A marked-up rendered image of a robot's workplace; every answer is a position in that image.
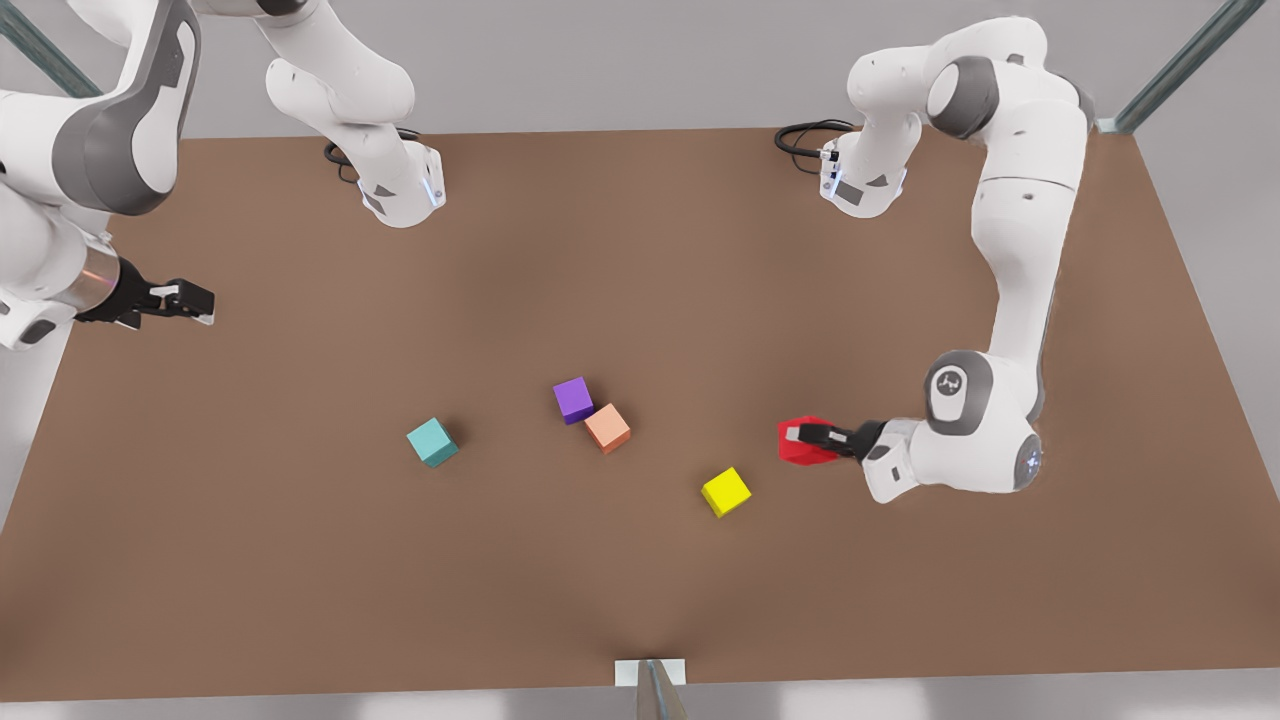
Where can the yellow wooden cube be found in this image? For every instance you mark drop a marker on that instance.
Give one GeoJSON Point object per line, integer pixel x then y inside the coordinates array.
{"type": "Point", "coordinates": [726, 491]}

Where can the silver frame post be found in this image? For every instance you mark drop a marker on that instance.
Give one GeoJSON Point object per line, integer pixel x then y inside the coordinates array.
{"type": "Point", "coordinates": [655, 690]}
{"type": "Point", "coordinates": [40, 50]}
{"type": "Point", "coordinates": [1180, 65]}

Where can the teal wooden cube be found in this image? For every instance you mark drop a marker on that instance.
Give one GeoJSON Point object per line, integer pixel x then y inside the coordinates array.
{"type": "Point", "coordinates": [432, 442]}

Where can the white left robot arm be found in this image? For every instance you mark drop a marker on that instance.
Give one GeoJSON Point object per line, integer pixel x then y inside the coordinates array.
{"type": "Point", "coordinates": [1020, 250]}

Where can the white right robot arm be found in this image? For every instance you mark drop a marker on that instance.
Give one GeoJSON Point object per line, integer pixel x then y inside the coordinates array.
{"type": "Point", "coordinates": [120, 130]}

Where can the orange wooden cube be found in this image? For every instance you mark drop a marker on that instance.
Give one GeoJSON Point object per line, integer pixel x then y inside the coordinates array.
{"type": "Point", "coordinates": [607, 428]}

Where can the purple wooden cube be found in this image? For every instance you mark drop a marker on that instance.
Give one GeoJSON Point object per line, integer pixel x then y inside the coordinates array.
{"type": "Point", "coordinates": [573, 400]}

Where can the red wooden cube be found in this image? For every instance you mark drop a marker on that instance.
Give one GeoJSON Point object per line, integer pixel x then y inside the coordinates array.
{"type": "Point", "coordinates": [802, 450]}

